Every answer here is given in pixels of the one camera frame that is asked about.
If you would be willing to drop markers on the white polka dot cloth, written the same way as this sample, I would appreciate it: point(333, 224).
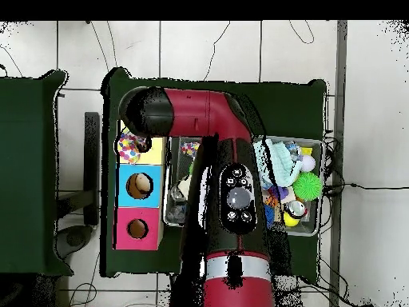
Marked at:
point(127, 150)

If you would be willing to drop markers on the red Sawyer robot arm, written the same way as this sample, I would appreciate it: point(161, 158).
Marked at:
point(198, 112)

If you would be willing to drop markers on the wooden box with three holes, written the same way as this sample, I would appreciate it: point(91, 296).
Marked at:
point(123, 224)

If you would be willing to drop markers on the shallow mesh bin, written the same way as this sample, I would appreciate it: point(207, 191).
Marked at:
point(311, 225)

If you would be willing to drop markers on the cream knitted cloth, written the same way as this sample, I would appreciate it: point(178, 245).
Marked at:
point(184, 187)

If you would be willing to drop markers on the blue spiky rubber ball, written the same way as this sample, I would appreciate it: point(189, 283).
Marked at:
point(269, 216)

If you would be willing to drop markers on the mint green cloth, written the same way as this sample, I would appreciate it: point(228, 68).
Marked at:
point(284, 166)

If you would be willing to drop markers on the crushed silver drink can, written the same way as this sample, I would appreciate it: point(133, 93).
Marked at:
point(297, 208)

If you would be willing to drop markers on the green spiky rubber ball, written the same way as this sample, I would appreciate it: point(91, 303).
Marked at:
point(306, 187)

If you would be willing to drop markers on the dark green table cloth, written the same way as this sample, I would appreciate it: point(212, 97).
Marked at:
point(287, 105)
point(25, 160)

